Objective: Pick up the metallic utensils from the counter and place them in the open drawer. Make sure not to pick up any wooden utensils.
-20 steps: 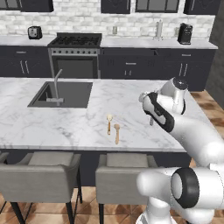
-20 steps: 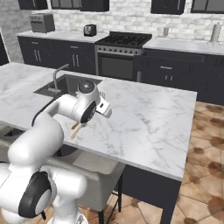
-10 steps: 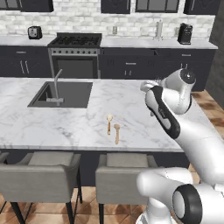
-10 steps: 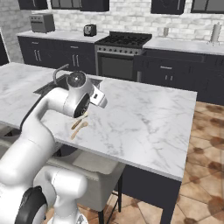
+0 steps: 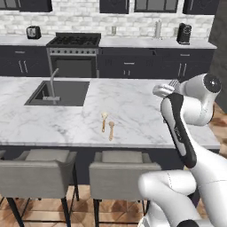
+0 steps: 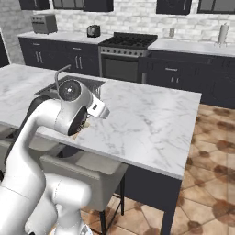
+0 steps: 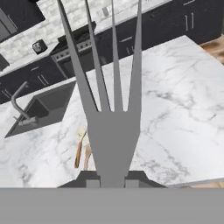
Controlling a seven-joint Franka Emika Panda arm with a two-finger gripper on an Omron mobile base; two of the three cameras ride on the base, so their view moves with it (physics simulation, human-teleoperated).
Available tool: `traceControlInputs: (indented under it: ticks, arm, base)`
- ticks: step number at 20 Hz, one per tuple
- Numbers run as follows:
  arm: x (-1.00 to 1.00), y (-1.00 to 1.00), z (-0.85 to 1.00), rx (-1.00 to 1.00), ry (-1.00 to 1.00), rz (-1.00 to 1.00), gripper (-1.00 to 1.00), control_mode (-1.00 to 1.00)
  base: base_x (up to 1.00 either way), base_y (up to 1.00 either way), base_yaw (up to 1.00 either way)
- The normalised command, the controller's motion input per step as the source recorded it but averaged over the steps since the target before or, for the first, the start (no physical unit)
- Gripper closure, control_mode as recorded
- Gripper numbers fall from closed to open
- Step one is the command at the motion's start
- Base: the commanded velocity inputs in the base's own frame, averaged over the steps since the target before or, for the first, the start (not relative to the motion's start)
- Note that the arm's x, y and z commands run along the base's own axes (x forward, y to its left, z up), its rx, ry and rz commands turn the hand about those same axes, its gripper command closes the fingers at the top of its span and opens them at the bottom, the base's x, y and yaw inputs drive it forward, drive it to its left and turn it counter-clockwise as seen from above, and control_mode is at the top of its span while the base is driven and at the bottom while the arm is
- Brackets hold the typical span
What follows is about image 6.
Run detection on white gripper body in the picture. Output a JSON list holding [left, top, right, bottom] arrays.
[[96, 99, 111, 120]]

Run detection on wooden utensil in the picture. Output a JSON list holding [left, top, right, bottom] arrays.
[[71, 117, 94, 140]]

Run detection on steel sink basin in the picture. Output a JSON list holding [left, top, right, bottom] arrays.
[[34, 75, 106, 101]]

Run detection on steel range with hob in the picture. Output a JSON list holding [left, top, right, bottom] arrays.
[[97, 31, 159, 84]]

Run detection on grey sink tap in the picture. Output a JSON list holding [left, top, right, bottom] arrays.
[[54, 64, 73, 94]]

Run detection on pale grey stool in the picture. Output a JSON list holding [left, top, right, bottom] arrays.
[[0, 123, 67, 173], [39, 149, 129, 235]]

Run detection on dark base cupboard run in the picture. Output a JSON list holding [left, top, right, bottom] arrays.
[[17, 36, 101, 78], [138, 50, 235, 110]]

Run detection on black toaster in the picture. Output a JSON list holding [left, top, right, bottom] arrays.
[[86, 24, 102, 39]]

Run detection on grey toaster oven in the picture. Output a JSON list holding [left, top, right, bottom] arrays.
[[29, 13, 59, 35]]

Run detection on dark framed window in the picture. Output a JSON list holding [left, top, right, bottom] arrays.
[[51, 0, 85, 10], [196, 0, 235, 15]]

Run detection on dark tall cabinet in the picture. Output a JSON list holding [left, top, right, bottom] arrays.
[[0, 29, 11, 69]]

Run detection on white paper towel roll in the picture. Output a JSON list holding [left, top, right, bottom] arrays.
[[217, 23, 230, 46]]

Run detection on dark wall cupboard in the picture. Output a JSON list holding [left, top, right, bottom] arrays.
[[155, 0, 193, 16], [18, 0, 50, 11], [84, 0, 115, 13]]

